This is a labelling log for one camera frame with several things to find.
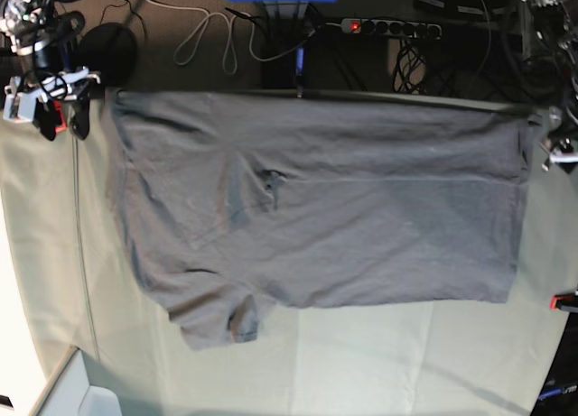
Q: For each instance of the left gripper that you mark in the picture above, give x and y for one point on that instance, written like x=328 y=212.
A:
x=560 y=142

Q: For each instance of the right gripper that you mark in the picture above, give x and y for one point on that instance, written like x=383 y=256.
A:
x=63 y=87

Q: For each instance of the dark grey t-shirt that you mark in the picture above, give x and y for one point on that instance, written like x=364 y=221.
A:
x=228 y=205

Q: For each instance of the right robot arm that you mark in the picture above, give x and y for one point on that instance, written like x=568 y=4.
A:
x=42 y=39

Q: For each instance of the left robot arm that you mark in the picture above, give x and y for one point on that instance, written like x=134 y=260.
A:
x=555 y=24

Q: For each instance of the red clamp left edge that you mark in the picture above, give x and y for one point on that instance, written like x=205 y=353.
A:
x=58 y=117

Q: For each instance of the red clamp edge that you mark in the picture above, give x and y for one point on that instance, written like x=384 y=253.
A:
x=58 y=117
x=567 y=302

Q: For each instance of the black round floor base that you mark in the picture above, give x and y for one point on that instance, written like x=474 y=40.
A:
x=110 y=49

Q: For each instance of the red clamp right edge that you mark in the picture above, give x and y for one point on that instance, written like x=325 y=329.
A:
x=567 y=302

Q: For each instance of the pale green table cloth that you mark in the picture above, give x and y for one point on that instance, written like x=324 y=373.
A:
x=438 y=357

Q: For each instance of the white power strip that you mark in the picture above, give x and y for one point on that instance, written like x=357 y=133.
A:
x=392 y=28

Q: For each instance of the black device with labels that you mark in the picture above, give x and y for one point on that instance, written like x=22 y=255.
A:
x=454 y=9

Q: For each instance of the grey plastic bin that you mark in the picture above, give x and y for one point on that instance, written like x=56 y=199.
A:
x=69 y=391

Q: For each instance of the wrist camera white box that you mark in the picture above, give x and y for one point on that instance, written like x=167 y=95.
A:
x=19 y=108

